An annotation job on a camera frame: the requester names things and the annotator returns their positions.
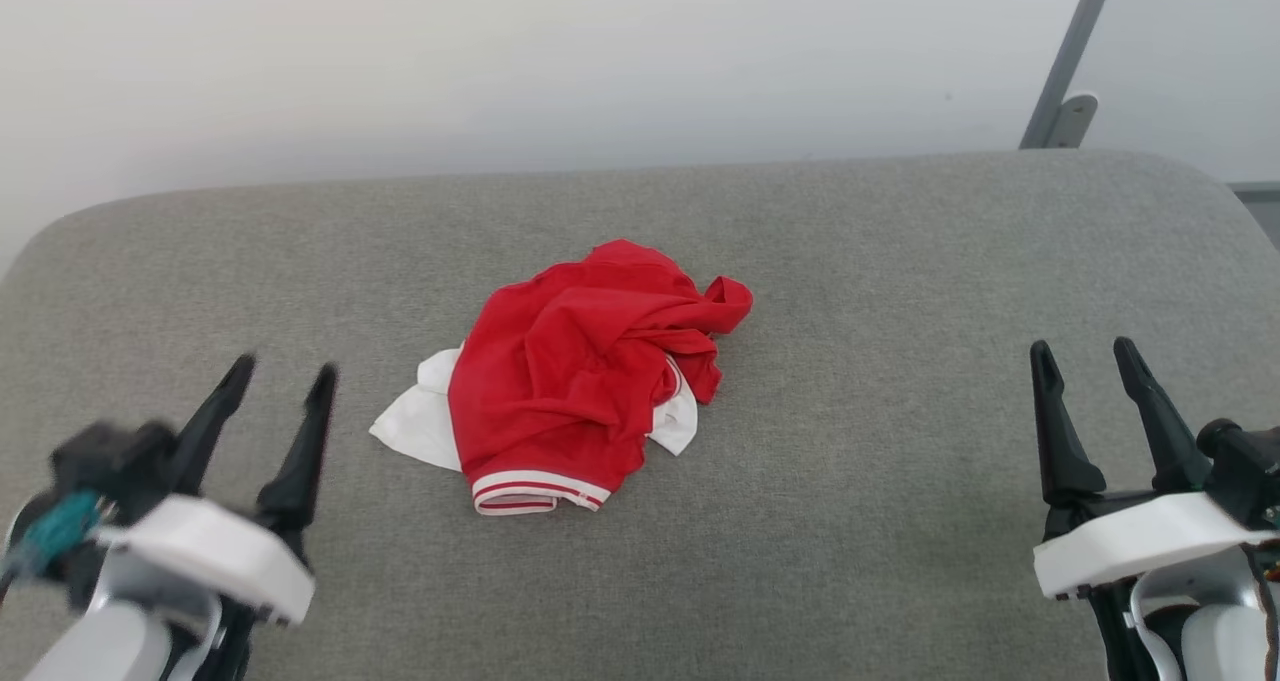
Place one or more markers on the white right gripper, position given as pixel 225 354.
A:
pixel 1140 541

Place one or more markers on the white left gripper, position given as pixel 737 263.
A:
pixel 215 551

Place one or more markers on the red and white jersey shirt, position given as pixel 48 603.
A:
pixel 560 381

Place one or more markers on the grey metal pole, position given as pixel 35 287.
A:
pixel 1075 36

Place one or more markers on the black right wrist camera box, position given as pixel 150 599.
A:
pixel 1245 466

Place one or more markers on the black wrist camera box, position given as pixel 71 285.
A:
pixel 110 461
pixel 1245 466

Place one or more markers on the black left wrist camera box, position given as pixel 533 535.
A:
pixel 110 461

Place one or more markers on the grey metal pole bracket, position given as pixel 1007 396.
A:
pixel 1072 121

